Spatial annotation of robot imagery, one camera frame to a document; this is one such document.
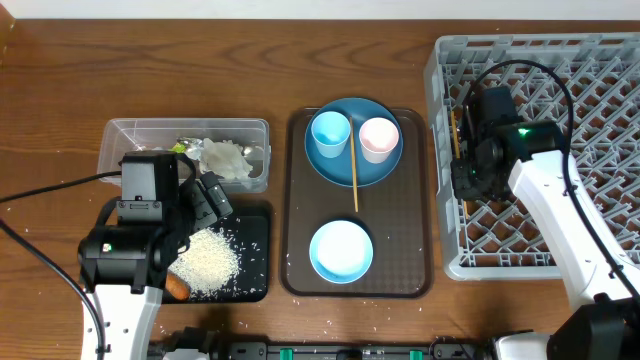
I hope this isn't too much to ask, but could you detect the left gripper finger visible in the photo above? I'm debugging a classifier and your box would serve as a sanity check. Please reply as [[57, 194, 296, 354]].
[[199, 172, 233, 218], [191, 182, 218, 233]]

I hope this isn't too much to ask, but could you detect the green orange snack wrapper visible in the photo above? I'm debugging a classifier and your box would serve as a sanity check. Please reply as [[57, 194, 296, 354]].
[[171, 143, 186, 153]]

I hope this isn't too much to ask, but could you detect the large white tissue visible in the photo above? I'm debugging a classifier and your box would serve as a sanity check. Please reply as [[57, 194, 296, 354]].
[[199, 138, 253, 180]]

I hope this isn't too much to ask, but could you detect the small white tissue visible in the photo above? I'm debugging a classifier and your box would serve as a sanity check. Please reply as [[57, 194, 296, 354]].
[[177, 137, 204, 161]]

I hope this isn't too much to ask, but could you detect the orange carrot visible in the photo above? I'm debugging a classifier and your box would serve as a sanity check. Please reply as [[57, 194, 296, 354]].
[[165, 273, 190, 301]]

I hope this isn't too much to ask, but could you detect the white bowl blue rim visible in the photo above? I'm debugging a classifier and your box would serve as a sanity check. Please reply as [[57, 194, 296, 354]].
[[309, 220, 374, 285]]

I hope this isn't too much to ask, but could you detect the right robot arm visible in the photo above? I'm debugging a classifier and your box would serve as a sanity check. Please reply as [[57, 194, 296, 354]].
[[451, 87, 639, 359]]

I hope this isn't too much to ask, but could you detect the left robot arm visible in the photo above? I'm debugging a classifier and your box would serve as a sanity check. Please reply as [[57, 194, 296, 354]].
[[78, 150, 232, 359]]

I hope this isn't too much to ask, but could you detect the grey dishwasher rack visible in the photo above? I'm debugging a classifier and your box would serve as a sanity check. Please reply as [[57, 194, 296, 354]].
[[423, 33, 639, 281]]

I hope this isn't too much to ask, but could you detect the black plastic tray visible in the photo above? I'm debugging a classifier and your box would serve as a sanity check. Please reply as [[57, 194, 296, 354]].
[[162, 200, 271, 304]]

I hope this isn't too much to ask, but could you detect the pile of white rice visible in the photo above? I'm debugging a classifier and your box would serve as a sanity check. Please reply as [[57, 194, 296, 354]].
[[169, 228, 240, 301]]

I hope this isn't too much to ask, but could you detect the clear plastic bin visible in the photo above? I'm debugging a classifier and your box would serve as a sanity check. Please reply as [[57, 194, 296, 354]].
[[97, 118, 271, 194]]

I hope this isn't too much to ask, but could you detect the brown serving tray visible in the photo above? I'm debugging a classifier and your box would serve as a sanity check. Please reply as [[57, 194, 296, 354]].
[[280, 108, 433, 298]]

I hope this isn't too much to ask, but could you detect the pink cup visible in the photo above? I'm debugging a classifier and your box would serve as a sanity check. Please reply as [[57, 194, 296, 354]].
[[359, 117, 400, 164]]

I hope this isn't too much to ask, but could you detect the dark blue plate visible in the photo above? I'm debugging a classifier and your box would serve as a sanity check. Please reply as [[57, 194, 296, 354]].
[[304, 97, 404, 187]]

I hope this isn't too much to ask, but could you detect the light blue cup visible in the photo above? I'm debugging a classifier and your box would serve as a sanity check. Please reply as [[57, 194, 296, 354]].
[[311, 111, 351, 158]]

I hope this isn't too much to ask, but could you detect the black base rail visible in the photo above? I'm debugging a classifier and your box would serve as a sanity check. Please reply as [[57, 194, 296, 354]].
[[149, 340, 496, 360]]

